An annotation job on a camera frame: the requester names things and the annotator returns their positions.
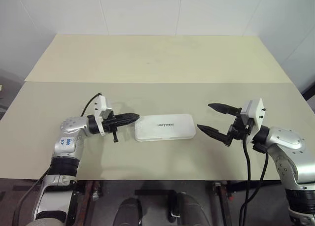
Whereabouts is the rusty metal table leg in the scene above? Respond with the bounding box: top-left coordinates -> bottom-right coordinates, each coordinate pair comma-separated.
76,181 -> 103,226
212,182 -> 235,226

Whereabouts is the dark object at wall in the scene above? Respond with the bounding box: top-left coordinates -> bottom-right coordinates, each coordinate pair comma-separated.
299,80 -> 315,101

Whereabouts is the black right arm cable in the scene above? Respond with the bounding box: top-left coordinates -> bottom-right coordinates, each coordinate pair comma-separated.
240,137 -> 270,226

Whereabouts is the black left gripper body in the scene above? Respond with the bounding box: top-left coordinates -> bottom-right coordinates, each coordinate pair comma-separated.
102,114 -> 122,144

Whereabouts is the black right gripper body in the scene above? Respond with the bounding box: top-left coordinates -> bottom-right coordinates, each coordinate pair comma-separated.
226,112 -> 254,141

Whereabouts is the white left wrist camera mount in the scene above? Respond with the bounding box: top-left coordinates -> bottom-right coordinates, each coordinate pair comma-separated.
93,94 -> 114,137

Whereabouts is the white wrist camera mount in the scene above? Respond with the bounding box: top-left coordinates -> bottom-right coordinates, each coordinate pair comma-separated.
239,97 -> 267,145
93,94 -> 114,137

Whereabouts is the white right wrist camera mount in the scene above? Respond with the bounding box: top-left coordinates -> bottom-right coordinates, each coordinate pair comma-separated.
239,97 -> 267,145

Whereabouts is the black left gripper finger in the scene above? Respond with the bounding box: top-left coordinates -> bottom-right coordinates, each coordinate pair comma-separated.
117,112 -> 141,121
119,117 -> 140,128

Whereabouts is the dark rounded shape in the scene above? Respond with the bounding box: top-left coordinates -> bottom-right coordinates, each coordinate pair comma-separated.
175,192 -> 205,226
114,197 -> 144,226

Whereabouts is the white rectangular case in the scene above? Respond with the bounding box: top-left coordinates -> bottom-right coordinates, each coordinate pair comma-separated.
134,113 -> 197,142

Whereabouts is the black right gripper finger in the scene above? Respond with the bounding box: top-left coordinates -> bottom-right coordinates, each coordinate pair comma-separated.
196,124 -> 234,148
207,102 -> 243,116

